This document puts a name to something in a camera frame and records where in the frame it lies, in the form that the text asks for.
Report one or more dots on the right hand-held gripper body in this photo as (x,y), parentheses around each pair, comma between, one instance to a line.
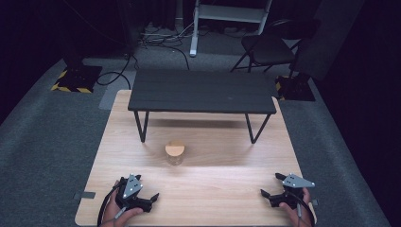
(293,189)

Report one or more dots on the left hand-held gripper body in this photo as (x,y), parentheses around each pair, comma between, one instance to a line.
(131,186)

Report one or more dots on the person's right hand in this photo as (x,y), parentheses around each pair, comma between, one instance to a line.
(298,215)

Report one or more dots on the person's left hand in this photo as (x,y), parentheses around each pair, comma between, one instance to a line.
(114,212)

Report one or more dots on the small grey tape piece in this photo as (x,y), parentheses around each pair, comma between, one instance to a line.
(314,202)

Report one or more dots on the grey tape strip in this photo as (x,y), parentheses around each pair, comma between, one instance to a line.
(85,195)

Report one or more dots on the black base with hazard tape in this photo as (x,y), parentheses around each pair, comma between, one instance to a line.
(296,89)
(78,78)

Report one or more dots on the black desktop shelf riser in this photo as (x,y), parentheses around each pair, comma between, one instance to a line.
(201,91)

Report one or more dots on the black folding chair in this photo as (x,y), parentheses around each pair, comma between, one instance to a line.
(269,48)

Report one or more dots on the grey upright panel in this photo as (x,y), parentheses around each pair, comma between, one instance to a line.
(329,38)

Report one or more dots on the white metal stand frame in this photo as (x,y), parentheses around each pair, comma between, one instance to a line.
(228,13)

